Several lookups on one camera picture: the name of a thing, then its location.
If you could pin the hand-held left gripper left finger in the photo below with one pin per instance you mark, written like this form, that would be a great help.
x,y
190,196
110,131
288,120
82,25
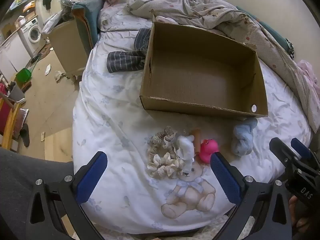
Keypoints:
x,y
92,177

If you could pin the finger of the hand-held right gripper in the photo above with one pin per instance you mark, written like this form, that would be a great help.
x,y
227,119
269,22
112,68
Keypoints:
x,y
281,150
302,150

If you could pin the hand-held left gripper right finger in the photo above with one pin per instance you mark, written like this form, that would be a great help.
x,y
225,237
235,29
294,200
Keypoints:
x,y
225,180

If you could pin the pink rubber duck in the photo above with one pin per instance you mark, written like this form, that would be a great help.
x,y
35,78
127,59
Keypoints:
x,y
208,151

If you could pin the light blue fluffy cloth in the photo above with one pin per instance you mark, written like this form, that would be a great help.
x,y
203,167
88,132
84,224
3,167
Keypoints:
x,y
241,142

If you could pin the orange brown cylinder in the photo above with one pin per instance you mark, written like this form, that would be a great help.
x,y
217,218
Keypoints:
x,y
197,136

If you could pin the cream scrunchie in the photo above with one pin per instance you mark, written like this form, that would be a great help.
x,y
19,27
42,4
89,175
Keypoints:
x,y
160,162

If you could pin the patterned beige scrunchie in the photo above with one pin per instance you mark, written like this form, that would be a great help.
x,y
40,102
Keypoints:
x,y
170,133

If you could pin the brown cardboard box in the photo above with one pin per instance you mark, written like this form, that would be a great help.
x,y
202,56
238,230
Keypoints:
x,y
200,80

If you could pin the person's right hand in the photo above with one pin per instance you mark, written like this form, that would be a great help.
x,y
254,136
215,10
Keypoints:
x,y
301,217

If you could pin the white bear print bed sheet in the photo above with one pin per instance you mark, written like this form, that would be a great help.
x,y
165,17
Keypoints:
x,y
120,135

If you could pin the pink crumpled cloth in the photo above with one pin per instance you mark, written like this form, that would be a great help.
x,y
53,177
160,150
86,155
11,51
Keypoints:
x,y
310,77

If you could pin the person's dark grey trousers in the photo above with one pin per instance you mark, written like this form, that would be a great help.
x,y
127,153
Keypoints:
x,y
20,167

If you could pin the black slipper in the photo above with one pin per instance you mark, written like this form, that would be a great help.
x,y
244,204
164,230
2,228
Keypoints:
x,y
25,135

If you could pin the wooden chair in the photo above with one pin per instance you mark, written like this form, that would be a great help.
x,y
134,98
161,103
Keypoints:
x,y
10,127

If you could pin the white crumpled tissue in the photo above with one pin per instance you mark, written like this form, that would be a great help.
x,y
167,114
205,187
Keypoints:
x,y
59,76
48,69

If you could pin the pink suitcase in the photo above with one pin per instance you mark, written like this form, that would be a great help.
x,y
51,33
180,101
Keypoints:
x,y
3,110

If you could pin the grey bin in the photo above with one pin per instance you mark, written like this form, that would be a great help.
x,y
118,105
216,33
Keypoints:
x,y
17,92

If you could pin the teal cushion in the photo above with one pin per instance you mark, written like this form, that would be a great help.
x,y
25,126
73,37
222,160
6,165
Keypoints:
x,y
275,35

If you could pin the grey striped garment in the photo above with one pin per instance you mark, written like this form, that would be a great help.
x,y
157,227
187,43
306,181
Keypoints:
x,y
125,61

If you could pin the beige bedside cabinet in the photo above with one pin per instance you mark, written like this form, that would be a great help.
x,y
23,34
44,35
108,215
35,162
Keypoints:
x,y
67,50

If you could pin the beige floral quilt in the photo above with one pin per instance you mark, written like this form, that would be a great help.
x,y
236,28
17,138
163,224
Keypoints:
x,y
225,15

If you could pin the white cabinet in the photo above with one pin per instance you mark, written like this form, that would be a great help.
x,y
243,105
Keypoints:
x,y
12,52

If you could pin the white washing machine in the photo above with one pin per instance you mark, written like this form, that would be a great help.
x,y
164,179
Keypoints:
x,y
33,33

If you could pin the grey clothes pile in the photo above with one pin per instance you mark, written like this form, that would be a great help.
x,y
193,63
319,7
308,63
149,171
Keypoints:
x,y
56,18

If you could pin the teal pillow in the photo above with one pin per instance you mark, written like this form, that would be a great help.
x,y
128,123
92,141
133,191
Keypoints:
x,y
93,12

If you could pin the small pink cloth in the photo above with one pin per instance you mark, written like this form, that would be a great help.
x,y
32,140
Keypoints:
x,y
165,19

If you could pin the clear plastic bag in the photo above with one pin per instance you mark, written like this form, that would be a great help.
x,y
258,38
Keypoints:
x,y
66,2

